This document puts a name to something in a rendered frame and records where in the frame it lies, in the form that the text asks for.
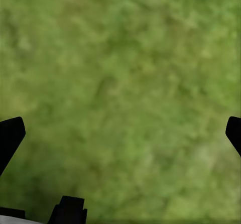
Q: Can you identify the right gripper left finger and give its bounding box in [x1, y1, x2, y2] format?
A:
[0, 117, 26, 176]

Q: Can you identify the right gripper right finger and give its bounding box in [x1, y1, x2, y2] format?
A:
[225, 116, 241, 156]

